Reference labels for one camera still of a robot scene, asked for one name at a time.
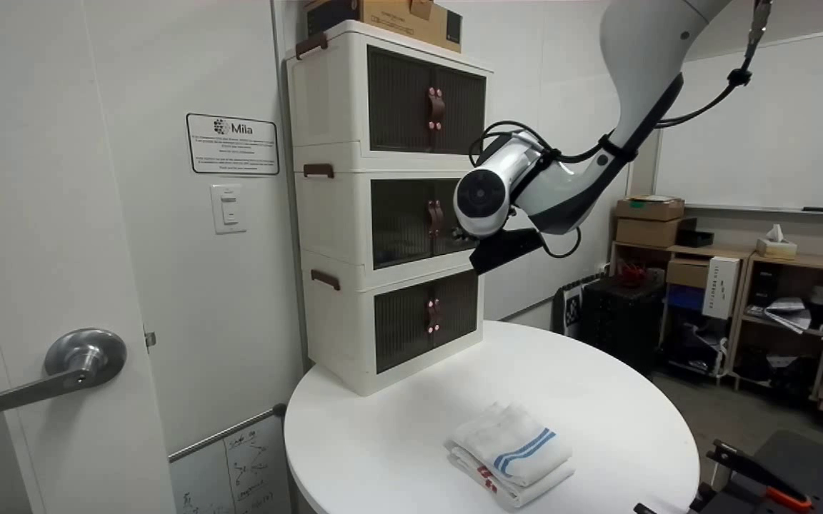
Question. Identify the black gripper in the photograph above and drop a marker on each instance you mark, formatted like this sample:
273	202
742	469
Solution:
508	249

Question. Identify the white stackable cupboard unit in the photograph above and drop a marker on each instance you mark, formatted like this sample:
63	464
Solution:
336	329
330	215
326	103

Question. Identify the metal door latch bolt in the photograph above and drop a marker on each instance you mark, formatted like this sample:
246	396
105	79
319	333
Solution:
149	339

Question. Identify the white room door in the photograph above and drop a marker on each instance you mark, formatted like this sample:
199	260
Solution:
40	189

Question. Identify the black crate with tag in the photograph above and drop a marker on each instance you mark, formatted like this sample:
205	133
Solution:
569	307

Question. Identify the plain cardboard box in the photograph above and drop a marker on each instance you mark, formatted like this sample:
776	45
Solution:
646	236

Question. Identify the flat cardboard box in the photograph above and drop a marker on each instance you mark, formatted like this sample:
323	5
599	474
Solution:
649	210

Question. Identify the blue item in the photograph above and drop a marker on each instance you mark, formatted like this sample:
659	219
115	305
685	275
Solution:
688	300

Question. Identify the small black box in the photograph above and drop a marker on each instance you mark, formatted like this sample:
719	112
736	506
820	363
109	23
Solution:
695	236

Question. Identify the folded white towel blue stripes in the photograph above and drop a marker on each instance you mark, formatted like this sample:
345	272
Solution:
513	459

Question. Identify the white upright box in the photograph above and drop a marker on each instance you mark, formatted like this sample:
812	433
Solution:
722	287

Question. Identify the brown cardboard box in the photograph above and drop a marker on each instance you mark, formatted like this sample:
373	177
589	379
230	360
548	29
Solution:
402	19

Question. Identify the tissue box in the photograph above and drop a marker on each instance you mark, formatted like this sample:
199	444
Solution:
776	247

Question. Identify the wooden shelf unit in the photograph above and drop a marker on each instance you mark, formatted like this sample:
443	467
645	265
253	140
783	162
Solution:
812	265

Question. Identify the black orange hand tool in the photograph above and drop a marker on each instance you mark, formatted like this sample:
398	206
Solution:
759	474

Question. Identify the black platform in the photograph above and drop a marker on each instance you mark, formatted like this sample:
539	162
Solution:
820	467

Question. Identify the white light switch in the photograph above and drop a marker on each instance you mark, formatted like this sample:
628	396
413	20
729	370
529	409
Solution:
230	210

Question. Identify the large wall whiteboard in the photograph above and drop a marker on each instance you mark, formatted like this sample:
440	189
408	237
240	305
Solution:
772	133

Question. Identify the white wall sign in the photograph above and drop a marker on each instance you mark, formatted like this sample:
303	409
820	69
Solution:
233	145

